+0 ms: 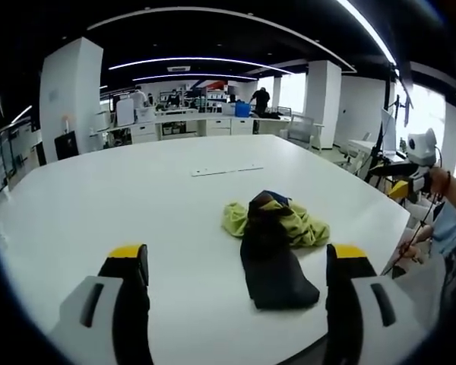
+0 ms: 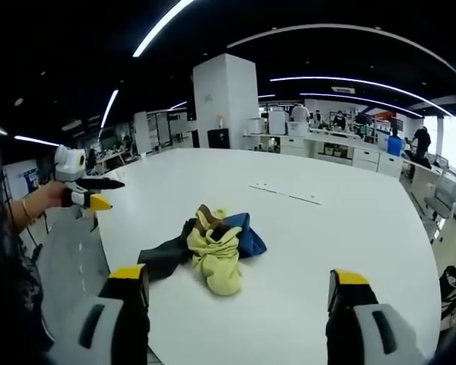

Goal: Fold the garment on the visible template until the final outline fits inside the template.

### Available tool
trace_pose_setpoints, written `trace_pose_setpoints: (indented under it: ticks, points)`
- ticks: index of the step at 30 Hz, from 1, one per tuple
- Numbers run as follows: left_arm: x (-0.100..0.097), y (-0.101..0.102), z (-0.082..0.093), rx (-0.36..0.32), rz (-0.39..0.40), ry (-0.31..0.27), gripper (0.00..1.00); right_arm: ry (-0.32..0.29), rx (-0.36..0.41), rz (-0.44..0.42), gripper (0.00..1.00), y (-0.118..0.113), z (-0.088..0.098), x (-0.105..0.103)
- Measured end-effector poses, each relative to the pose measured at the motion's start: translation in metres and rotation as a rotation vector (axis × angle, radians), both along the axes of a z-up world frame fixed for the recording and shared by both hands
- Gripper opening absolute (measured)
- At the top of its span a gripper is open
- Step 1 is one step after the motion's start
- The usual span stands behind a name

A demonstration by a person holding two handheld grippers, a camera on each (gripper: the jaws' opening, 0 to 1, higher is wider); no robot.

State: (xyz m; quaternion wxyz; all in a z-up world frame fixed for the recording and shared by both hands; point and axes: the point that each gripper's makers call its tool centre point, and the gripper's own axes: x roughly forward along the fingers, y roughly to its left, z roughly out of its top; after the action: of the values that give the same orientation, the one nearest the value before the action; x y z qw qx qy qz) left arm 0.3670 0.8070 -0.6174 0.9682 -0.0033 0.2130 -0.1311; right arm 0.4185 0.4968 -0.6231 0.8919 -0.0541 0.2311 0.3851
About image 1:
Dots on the black bag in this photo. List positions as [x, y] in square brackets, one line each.
[65, 146]

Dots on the blue plastic bin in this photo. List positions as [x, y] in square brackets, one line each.
[242, 108]

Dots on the person's light blue shirt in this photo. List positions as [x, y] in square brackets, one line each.
[452, 228]

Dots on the white mesh office chair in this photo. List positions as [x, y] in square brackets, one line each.
[301, 129]

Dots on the person's right hand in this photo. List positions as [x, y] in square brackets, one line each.
[437, 181]

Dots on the white board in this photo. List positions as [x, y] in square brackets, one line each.
[124, 112]

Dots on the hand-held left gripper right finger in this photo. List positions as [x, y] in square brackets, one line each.
[368, 323]

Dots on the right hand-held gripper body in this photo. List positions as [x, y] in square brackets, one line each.
[422, 150]

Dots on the black and yellow garment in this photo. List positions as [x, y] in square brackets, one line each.
[273, 258]

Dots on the row of white desks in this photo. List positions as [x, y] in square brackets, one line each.
[213, 123]

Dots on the black stand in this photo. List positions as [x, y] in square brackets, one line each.
[398, 102]

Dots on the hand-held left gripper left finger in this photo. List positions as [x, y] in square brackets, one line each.
[99, 323]

